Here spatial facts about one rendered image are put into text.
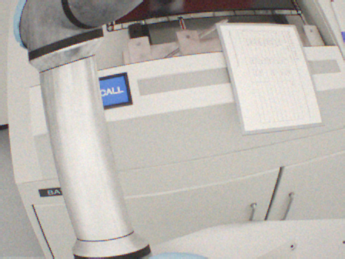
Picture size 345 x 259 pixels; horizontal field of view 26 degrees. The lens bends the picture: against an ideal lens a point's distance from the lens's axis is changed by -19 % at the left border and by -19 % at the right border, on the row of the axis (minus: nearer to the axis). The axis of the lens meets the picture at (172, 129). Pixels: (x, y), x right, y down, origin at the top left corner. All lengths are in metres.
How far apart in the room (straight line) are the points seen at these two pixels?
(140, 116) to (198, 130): 0.10
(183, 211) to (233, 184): 0.11
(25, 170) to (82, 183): 0.32
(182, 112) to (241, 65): 0.12
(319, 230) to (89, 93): 0.48
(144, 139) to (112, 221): 0.25
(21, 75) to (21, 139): 0.14
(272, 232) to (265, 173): 0.19
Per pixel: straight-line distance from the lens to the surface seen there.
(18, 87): 1.49
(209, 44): 1.44
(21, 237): 2.24
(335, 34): 1.41
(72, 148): 1.07
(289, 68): 1.32
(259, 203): 1.59
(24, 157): 1.40
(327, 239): 1.34
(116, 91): 1.28
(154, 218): 1.54
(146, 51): 1.39
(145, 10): 1.46
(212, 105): 1.27
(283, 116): 1.26
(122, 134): 1.29
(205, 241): 1.32
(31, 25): 1.08
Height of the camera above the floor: 2.01
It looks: 58 degrees down
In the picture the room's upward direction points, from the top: 2 degrees clockwise
